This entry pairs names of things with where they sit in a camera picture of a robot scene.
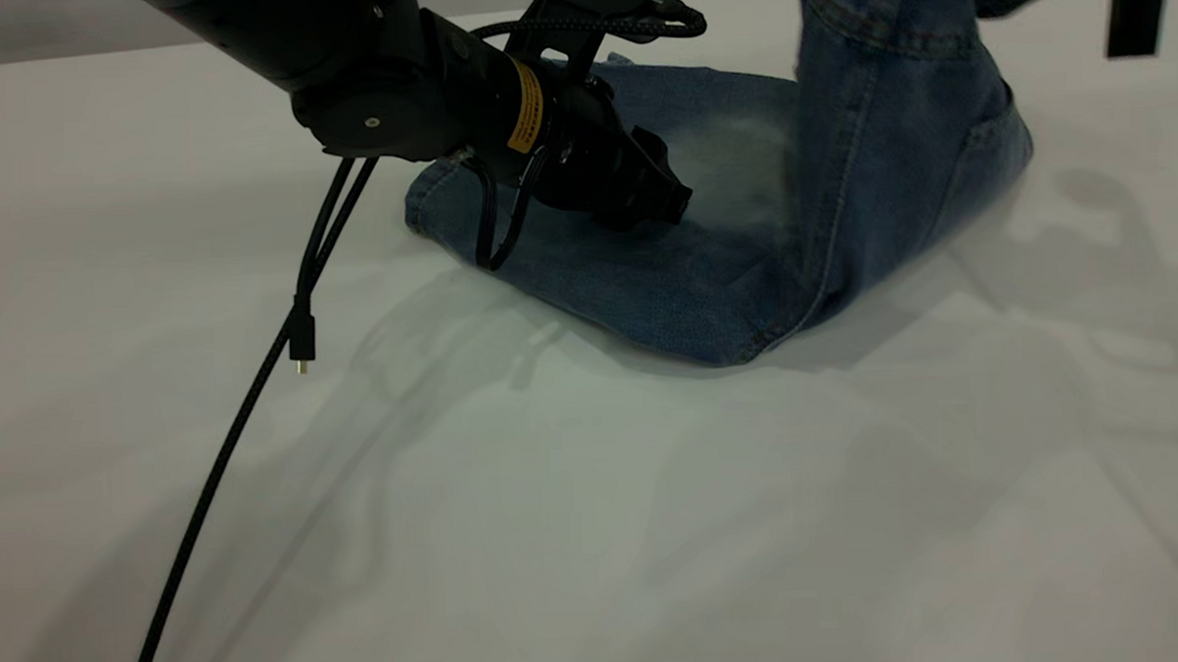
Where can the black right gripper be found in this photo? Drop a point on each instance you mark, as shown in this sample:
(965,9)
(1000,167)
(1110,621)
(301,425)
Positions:
(1136,8)

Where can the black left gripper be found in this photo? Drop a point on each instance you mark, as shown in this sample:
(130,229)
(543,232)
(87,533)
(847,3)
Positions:
(603,174)

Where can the blue denim pants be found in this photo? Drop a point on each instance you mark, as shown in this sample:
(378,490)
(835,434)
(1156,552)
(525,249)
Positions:
(724,267)

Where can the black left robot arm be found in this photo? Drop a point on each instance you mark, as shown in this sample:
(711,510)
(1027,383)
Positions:
(364,74)

